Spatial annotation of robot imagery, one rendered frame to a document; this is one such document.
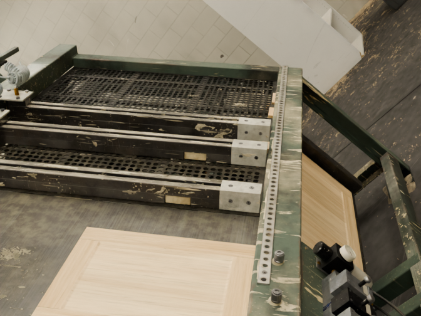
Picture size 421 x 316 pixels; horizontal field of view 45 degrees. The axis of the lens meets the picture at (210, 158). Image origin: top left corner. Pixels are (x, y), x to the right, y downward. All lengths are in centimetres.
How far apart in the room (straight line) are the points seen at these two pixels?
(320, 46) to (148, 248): 373
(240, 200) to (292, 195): 16
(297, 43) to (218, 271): 375
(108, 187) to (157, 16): 511
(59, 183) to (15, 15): 590
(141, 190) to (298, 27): 346
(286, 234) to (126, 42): 567
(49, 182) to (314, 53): 359
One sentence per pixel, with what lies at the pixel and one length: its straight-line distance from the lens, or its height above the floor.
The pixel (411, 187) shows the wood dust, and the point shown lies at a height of 0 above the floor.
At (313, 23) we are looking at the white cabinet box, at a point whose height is 55.
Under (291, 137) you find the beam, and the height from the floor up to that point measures 85.
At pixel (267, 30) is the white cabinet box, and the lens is 489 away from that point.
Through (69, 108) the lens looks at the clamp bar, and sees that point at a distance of 216.
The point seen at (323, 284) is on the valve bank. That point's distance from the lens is 136.
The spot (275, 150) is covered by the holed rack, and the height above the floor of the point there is 89.
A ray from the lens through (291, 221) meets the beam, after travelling 148.
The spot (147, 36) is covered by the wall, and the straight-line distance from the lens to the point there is 677.
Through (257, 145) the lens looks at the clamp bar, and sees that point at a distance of 182.
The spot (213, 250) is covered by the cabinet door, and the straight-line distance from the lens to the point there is 140.
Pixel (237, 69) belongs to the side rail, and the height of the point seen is 108.
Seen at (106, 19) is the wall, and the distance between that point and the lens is 690.
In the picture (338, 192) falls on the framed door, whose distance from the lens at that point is 258.
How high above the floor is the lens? 139
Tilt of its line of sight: 10 degrees down
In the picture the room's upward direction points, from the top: 53 degrees counter-clockwise
